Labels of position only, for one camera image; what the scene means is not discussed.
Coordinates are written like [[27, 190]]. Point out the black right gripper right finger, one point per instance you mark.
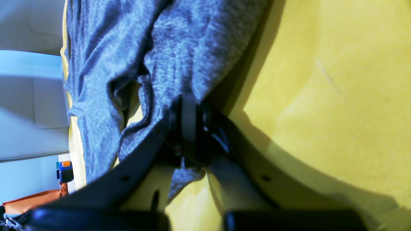
[[257, 195]]

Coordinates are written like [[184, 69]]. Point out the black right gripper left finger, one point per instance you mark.
[[133, 195]]

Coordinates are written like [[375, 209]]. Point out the grey long-sleeve shirt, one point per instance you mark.
[[128, 59]]

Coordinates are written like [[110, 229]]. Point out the blue black tape measure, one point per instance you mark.
[[65, 171]]

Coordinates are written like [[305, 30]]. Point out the yellow table cloth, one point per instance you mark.
[[328, 81]]

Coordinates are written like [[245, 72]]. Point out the white cardboard box right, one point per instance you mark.
[[34, 121]]

